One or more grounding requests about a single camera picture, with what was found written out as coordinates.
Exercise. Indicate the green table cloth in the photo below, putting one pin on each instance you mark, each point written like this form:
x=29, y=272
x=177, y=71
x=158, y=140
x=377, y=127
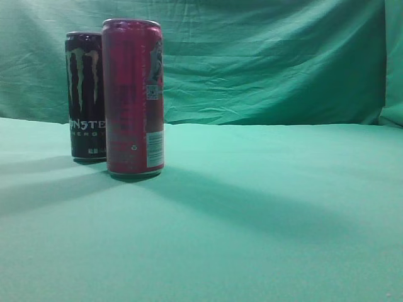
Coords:
x=239, y=213

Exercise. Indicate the pink Monster energy can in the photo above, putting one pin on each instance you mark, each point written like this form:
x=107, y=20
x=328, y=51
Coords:
x=134, y=103

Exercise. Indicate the green backdrop cloth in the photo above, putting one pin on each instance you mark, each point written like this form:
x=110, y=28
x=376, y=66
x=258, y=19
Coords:
x=225, y=62

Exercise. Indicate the black Monster energy can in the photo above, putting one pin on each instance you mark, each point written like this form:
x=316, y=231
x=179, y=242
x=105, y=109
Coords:
x=84, y=67

